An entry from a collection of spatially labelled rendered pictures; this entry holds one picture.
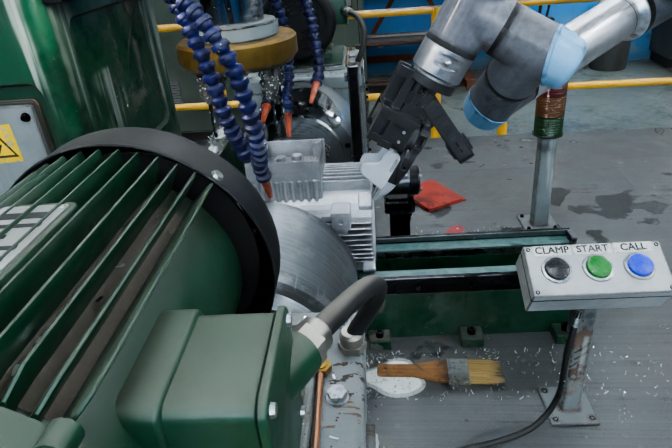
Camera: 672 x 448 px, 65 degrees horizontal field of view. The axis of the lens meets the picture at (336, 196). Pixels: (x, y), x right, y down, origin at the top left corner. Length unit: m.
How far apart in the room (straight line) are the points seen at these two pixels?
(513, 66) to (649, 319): 0.56
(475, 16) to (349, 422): 0.52
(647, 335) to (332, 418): 0.77
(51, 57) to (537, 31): 0.60
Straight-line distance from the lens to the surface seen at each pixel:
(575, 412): 0.91
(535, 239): 1.06
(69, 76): 0.76
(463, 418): 0.88
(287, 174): 0.85
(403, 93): 0.77
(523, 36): 0.74
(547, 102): 1.20
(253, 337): 0.24
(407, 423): 0.87
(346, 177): 0.86
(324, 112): 1.08
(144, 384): 0.23
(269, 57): 0.77
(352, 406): 0.41
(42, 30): 0.74
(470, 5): 0.74
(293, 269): 0.57
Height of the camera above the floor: 1.47
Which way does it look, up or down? 27 degrees down
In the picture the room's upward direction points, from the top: 5 degrees counter-clockwise
